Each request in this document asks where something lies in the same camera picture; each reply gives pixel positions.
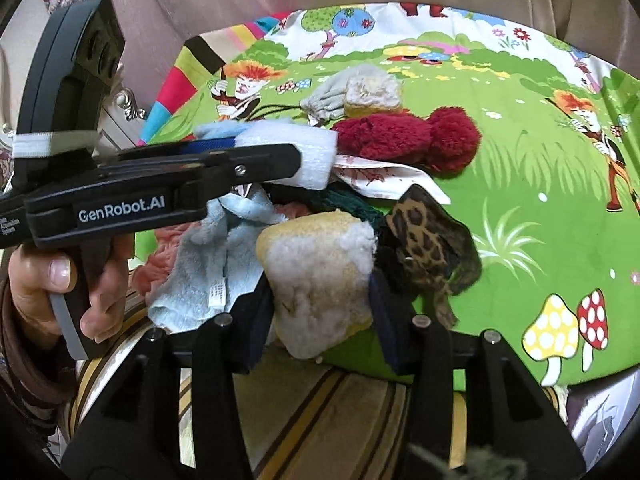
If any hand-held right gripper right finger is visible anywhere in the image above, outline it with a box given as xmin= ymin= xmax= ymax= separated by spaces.
xmin=367 ymin=272 xmax=586 ymax=480

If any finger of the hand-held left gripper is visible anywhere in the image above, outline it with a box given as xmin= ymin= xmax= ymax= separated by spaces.
xmin=120 ymin=142 xmax=303 ymax=186

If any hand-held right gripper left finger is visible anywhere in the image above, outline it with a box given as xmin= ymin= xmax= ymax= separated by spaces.
xmin=60 ymin=275 xmax=276 ymax=480

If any blue ribbed cloth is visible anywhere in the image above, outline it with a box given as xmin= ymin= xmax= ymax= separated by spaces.
xmin=194 ymin=120 xmax=296 ymax=142

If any white foam block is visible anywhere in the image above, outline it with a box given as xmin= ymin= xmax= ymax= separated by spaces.
xmin=235 ymin=122 xmax=338 ymax=191

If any light blue towel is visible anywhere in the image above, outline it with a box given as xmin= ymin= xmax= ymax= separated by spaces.
xmin=147 ymin=185 xmax=291 ymax=333

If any yellow white fuzzy sock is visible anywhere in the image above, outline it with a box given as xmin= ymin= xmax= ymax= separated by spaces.
xmin=255 ymin=210 xmax=378 ymax=361

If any red fluffy cloth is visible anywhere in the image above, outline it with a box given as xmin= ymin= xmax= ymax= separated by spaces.
xmin=332 ymin=105 xmax=483 ymax=176

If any person's left forearm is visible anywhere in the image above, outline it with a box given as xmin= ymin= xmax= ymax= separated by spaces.
xmin=0 ymin=280 xmax=76 ymax=461

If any person's left hand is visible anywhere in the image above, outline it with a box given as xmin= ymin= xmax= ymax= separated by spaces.
xmin=7 ymin=232 xmax=133 ymax=351

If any dark green cloth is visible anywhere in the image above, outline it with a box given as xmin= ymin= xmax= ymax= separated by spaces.
xmin=270 ymin=185 xmax=386 ymax=226

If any leopard print cloth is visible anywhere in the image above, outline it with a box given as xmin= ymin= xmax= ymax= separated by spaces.
xmin=372 ymin=185 xmax=483 ymax=331

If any brown striped bedsheet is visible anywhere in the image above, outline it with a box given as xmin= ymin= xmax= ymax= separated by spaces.
xmin=65 ymin=270 xmax=471 ymax=480

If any coral pink cloth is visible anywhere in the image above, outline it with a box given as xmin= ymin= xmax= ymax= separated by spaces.
xmin=132 ymin=210 xmax=201 ymax=306

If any white red printed cloth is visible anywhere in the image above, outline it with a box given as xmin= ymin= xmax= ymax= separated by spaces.
xmin=332 ymin=155 xmax=451 ymax=206

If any small yellow white sponge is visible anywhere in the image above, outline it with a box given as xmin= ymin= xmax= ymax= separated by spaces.
xmin=344 ymin=72 xmax=403 ymax=117

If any cartoon printed blanket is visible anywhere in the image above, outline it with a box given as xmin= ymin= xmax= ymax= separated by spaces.
xmin=137 ymin=2 xmax=640 ymax=386

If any white grey printed cloth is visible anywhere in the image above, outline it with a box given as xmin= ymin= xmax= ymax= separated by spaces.
xmin=555 ymin=375 xmax=636 ymax=456

